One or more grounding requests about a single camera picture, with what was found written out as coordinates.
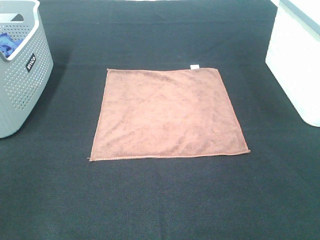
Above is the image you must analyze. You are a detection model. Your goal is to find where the brown microfibre towel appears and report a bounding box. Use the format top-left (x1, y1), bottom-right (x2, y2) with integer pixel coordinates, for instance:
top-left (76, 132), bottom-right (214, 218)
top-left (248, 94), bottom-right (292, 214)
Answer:
top-left (89, 68), bottom-right (250, 162)

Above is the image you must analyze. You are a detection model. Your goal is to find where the black table cloth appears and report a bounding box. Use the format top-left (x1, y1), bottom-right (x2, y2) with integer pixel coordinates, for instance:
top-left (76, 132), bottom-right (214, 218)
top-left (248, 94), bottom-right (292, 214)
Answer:
top-left (0, 0), bottom-right (320, 240)

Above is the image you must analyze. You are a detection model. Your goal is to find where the grey perforated laundry basket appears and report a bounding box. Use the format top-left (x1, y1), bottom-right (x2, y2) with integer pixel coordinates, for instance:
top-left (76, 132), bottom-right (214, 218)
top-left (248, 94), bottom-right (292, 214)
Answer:
top-left (0, 0), bottom-right (54, 138)

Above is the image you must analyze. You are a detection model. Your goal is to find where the white plastic bin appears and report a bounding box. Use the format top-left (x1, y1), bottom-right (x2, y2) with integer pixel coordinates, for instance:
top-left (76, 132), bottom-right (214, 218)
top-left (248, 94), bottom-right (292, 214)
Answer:
top-left (265, 0), bottom-right (320, 127)

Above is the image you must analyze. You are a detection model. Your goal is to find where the blue cloth in basket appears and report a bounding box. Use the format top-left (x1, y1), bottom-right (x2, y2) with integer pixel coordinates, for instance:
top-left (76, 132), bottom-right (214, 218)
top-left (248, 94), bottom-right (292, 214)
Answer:
top-left (0, 33), bottom-right (23, 58)

